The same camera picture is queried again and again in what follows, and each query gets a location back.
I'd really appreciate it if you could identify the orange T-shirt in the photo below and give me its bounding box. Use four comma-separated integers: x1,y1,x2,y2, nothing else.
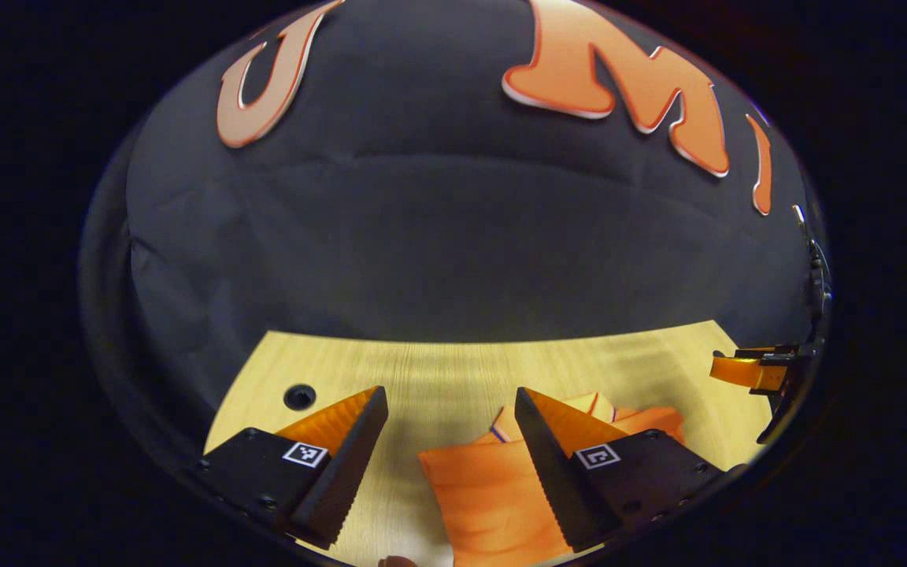
418,391,687,567

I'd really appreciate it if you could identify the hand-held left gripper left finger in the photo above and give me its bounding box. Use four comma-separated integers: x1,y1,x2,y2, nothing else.
182,385,389,550

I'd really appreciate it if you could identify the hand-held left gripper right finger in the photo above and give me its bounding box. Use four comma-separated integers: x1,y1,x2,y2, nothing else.
513,387,750,554

